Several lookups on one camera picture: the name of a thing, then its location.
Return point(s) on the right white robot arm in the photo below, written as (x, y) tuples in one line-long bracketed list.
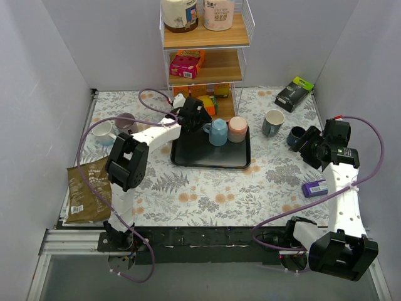
[(343, 250)]

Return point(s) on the pink orange sponge box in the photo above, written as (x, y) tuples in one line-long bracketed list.
[(187, 63)]

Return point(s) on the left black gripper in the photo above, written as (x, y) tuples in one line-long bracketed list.
[(200, 114)]

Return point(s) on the slate blue mug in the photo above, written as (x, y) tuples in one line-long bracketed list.
[(273, 120)]

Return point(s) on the white wire wooden shelf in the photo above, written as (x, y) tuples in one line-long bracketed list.
[(226, 59)]

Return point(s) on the orange green sponge pack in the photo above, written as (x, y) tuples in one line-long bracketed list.
[(210, 104)]

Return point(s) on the pink cotton tissue roll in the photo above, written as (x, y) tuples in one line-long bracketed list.
[(218, 15)]

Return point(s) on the yellow sponge box right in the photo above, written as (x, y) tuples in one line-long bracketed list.
[(222, 90)]

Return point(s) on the light blue faceted mug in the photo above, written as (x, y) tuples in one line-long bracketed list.
[(217, 130)]

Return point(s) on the floral table mat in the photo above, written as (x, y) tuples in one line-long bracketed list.
[(269, 187)]

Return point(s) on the yellow sponge box left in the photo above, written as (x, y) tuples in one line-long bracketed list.
[(184, 90)]

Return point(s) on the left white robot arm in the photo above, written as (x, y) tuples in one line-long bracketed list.
[(127, 162)]

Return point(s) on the brown paper bag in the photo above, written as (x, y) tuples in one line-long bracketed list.
[(84, 205)]

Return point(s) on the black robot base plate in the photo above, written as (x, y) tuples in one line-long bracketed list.
[(206, 244)]

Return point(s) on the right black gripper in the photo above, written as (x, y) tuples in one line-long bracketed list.
[(304, 142)]

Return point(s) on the white and blue mug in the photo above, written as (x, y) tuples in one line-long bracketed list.
[(104, 133)]

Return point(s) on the yellow sponge box middle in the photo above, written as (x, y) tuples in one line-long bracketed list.
[(198, 90)]

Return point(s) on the black serving tray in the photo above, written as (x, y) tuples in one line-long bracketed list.
[(195, 150)]

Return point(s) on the yellow sponge box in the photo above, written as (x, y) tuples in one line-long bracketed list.
[(222, 90), (184, 90), (198, 90)]

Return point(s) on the purple white box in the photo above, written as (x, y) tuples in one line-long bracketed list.
[(315, 188)]

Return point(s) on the pink mug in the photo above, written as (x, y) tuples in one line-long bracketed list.
[(237, 128)]

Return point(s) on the lavender purple mug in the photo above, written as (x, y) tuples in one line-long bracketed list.
[(125, 123)]

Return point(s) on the brown cartoon paper roll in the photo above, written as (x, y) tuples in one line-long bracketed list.
[(179, 16)]

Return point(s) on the black green razor box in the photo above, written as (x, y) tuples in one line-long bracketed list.
[(290, 97)]

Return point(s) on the navy blue mug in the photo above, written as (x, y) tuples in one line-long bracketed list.
[(294, 135)]

